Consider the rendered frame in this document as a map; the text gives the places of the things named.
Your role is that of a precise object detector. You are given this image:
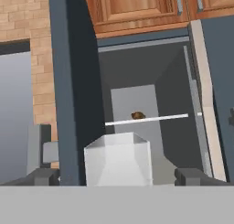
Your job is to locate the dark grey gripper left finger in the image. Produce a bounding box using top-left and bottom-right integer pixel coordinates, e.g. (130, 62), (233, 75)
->
(0, 167), (60, 187)

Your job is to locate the dark grey fridge door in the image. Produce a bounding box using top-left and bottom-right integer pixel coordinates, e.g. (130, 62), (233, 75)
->
(187, 15), (234, 184)

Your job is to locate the narrow wooden cupboard door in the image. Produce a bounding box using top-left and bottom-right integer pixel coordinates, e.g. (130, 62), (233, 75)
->
(184, 0), (234, 21)

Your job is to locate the wide wooden cupboard door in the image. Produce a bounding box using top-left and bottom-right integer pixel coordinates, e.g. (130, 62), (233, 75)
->
(81, 0), (190, 39)

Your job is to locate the brown chicken drumstick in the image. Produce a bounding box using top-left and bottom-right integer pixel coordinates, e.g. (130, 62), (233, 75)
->
(131, 111), (146, 121)

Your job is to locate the dark grey freezer door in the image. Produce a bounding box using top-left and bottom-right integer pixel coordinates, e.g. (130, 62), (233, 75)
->
(48, 0), (106, 187)

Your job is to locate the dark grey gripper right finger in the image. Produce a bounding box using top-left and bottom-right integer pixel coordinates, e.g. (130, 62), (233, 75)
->
(174, 167), (230, 187)

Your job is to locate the white fridge drawer bin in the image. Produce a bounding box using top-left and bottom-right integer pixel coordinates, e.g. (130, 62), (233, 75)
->
(83, 131), (154, 187)

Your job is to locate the dark grey fridge body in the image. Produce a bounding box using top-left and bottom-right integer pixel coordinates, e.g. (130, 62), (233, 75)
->
(96, 27), (214, 187)

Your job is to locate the pale grey flat panel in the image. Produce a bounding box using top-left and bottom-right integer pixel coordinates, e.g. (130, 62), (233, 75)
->
(0, 39), (35, 185)

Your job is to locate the white fridge shelf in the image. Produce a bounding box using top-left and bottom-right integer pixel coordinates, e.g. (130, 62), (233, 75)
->
(104, 112), (189, 127)

